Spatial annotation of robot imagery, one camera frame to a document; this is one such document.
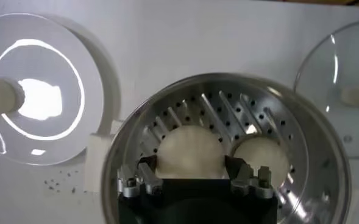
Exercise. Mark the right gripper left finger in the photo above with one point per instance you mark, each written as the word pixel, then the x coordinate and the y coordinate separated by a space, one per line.
pixel 142 179

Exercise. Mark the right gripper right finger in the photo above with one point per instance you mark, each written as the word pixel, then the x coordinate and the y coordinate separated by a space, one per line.
pixel 247 181

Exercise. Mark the white steamed baozi bun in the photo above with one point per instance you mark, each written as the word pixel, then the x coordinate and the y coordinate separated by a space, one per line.
pixel 189 152
pixel 1 95
pixel 261 158

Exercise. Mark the round glass pot lid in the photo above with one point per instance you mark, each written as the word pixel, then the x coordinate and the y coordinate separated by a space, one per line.
pixel 319 91

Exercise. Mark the perforated steel steamer basket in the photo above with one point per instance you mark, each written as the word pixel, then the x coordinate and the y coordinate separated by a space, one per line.
pixel 319 152

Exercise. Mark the dark crumb scatter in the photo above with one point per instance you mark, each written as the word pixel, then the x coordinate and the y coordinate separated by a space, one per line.
pixel 73 190

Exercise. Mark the white round plate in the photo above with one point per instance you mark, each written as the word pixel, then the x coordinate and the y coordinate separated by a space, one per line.
pixel 60 61

